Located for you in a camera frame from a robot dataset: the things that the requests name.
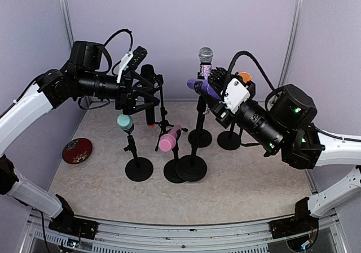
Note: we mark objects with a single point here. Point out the orange microphone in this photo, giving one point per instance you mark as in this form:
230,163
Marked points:
246,77

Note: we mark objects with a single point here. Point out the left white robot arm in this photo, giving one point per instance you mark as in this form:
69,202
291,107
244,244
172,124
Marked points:
79,77

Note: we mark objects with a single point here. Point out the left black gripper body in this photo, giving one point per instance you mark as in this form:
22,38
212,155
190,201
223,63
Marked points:
123,100

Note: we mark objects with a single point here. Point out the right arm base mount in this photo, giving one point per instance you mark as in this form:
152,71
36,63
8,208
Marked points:
290,226

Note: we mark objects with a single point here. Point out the glitter mic round stand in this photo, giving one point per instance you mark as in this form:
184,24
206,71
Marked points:
204,136

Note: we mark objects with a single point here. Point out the black tripod mic stand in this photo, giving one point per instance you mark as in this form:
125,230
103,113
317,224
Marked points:
157,81

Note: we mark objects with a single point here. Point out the pink mic round stand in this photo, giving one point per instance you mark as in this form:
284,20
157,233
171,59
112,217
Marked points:
169,169

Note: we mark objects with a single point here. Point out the purple microphone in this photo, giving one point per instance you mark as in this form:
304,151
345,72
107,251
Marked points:
199,86

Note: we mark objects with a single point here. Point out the orange mic round stand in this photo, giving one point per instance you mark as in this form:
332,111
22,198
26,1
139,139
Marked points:
229,140

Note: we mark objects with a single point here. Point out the pink microphone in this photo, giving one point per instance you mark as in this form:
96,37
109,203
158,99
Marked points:
169,140

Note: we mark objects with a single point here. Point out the red embroidered round cushion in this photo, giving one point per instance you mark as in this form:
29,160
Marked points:
77,151

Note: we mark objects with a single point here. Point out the glitter silver microphone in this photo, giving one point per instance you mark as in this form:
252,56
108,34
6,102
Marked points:
205,57

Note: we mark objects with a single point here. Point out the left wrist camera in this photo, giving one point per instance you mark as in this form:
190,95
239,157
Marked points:
131,60

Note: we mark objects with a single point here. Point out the teal mic round stand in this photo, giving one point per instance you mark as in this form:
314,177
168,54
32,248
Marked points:
138,169

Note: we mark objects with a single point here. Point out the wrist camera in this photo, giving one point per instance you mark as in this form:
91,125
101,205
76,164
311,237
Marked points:
131,60
236,94

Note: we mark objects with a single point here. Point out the aluminium front rail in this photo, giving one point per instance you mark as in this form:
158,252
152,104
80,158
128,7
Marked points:
116,236

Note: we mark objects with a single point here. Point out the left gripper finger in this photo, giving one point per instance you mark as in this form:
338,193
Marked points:
145,103
146,81

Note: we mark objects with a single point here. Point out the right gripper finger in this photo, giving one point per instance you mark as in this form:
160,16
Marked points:
218,79
213,102

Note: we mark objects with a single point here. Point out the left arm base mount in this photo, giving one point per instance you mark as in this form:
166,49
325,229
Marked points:
78,227

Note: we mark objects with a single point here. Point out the teal microphone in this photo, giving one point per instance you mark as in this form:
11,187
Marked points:
125,122

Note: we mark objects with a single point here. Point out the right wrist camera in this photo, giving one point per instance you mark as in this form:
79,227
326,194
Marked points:
236,94

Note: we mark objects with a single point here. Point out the purple mic round stand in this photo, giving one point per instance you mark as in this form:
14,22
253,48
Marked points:
193,168

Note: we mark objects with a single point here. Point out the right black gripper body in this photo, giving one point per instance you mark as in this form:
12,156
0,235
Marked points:
222,115

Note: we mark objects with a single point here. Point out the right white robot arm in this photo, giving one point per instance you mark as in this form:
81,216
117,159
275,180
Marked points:
285,128

